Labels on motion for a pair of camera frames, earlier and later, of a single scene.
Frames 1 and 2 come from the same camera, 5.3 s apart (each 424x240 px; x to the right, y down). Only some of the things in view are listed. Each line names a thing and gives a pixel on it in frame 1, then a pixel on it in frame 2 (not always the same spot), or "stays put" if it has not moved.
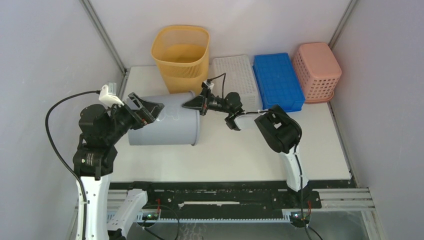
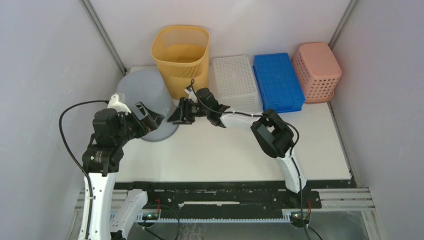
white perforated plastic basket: (239, 78) stays put
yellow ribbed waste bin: (182, 53) stays put
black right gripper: (198, 102) → (181, 116)
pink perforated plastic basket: (318, 70) stays put
